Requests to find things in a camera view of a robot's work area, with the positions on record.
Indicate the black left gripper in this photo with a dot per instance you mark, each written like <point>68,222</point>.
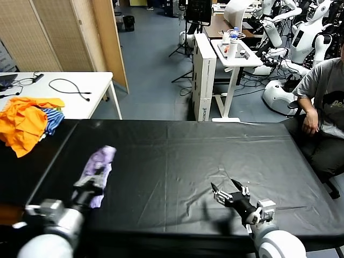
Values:
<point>86,196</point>

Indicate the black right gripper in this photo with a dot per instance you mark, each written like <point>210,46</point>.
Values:
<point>242,205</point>

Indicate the lavender t-shirt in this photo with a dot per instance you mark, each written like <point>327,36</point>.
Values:
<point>100,161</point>

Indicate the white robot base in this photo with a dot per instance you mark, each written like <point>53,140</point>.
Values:
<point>276,95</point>

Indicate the person forearm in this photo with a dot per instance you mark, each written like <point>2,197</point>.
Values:
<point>305,103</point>

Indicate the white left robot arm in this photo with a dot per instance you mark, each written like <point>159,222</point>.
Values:
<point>53,236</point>

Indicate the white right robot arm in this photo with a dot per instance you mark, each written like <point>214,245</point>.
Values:
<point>276,244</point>

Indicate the person hand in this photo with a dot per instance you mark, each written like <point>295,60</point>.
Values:
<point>311,122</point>

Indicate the black table cover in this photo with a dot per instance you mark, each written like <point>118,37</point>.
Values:
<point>268,161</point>

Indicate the blue striped garment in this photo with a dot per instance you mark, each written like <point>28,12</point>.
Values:
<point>55,119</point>

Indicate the black side table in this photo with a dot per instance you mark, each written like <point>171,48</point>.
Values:
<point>18,177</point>

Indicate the orange garment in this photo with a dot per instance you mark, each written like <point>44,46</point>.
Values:
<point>24,126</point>

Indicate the white table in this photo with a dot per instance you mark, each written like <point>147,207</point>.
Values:
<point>102,80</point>

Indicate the tall white cardboard box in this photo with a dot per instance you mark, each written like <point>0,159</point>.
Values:
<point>205,80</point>

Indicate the dark laptop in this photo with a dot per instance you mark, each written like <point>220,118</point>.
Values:
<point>6,79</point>

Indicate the white rolling cart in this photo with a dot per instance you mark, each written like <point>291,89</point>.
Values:
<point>252,62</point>

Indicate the small black device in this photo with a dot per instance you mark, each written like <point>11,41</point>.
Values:
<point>243,53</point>

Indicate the white bottle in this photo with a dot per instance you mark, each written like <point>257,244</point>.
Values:
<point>232,51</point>

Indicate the grey stacked boxes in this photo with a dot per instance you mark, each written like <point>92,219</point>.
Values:
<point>6,59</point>

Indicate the seated person grey shirt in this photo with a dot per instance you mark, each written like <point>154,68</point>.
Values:
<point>328,80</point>

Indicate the wooden folding screen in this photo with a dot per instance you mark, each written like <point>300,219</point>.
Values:
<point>53,35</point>

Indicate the white cup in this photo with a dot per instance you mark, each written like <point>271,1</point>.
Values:
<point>225,39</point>

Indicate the black trash bin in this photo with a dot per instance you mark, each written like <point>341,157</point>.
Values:
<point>129,24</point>

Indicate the blue capped water bottle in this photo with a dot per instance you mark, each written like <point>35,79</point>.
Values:
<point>234,33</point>

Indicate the black tripod stand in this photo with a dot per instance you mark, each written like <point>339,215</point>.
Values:
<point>186,40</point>

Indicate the white round device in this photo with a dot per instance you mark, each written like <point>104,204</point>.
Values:
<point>188,39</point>

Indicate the white humanoid robot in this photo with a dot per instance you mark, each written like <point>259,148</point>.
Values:
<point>303,40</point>
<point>274,32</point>

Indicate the brown desk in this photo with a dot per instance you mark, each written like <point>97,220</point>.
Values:
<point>215,27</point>

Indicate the white curved shell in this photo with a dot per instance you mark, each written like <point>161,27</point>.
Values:
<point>233,13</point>

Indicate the black monitor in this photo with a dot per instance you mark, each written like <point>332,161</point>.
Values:
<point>199,12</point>

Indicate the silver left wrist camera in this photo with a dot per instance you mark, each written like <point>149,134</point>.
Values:
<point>48,211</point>

